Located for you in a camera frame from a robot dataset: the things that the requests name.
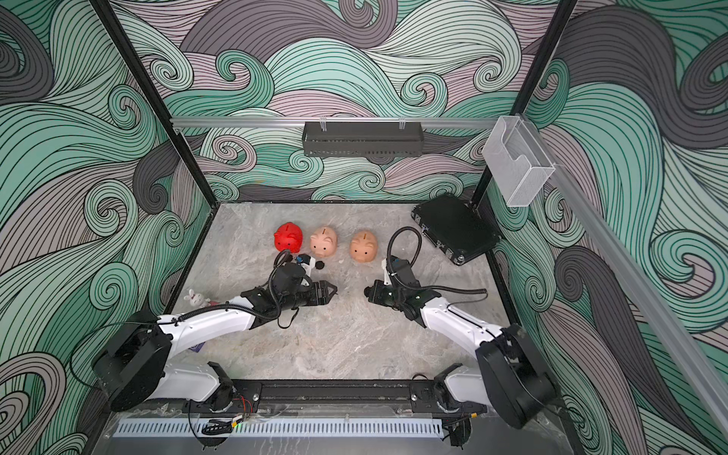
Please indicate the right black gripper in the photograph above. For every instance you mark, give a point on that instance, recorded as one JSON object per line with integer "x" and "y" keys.
{"x": 376, "y": 296}

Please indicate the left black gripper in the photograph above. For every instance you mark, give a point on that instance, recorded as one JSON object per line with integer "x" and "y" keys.
{"x": 323, "y": 298}

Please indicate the pink piggy bank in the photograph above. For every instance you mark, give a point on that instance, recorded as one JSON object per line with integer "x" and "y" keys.
{"x": 323, "y": 242}
{"x": 364, "y": 247}

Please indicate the red piggy bank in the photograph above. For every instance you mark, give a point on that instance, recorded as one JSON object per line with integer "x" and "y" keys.
{"x": 288, "y": 236}

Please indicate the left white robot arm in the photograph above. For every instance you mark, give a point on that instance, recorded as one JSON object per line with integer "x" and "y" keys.
{"x": 139, "y": 364}

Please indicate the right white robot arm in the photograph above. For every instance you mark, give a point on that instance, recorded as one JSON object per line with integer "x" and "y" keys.
{"x": 512, "y": 377}

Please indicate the black case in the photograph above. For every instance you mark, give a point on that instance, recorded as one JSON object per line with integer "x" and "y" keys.
{"x": 454, "y": 228}

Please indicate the pink white bunny toy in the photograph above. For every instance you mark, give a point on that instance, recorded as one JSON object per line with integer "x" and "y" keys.
{"x": 196, "y": 300}

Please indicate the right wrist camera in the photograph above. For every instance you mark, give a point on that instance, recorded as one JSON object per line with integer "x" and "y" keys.
{"x": 390, "y": 274}

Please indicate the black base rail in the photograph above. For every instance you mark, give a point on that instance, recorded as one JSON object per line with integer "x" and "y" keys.
{"x": 418, "y": 395}

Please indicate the black wall tray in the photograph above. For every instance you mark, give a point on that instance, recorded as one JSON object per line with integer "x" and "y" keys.
{"x": 369, "y": 139}

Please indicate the white slotted cable duct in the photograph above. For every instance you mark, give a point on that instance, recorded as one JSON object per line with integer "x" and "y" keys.
{"x": 285, "y": 428}

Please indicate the clear acrylic wall holder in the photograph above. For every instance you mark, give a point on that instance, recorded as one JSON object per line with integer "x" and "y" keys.
{"x": 518, "y": 159}

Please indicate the aluminium right rail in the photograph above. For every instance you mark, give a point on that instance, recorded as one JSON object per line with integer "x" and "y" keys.
{"x": 583, "y": 195}

